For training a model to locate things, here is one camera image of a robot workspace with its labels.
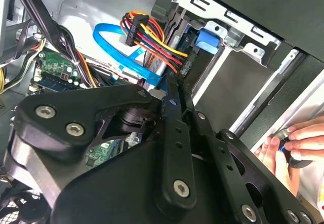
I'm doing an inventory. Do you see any orange yellow red disk wire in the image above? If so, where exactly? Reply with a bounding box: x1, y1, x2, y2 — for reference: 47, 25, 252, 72
120, 11, 193, 77

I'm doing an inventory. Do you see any round black tool blue ring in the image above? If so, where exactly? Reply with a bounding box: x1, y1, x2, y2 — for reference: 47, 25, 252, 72
272, 129, 314, 169

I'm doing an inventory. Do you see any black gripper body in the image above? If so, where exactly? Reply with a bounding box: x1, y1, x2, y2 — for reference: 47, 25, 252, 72
50, 107, 236, 224

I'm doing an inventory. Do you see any person's left hand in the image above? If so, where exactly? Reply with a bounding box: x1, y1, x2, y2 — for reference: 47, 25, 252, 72
253, 135, 301, 198

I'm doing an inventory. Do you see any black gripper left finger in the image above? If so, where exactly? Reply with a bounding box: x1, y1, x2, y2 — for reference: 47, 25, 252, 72
4, 73, 197, 212

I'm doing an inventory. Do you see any person's right hand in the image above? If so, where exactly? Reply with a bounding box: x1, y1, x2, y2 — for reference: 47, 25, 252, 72
285, 116, 324, 160

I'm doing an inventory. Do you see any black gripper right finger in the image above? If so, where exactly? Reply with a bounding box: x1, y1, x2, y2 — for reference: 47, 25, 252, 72
177, 79, 318, 224

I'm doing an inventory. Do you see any blue disk wire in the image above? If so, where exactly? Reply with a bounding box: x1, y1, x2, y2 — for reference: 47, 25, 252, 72
93, 22, 163, 87

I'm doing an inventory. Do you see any hard disk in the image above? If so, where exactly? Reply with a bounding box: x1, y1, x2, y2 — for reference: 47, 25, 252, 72
138, 8, 221, 93

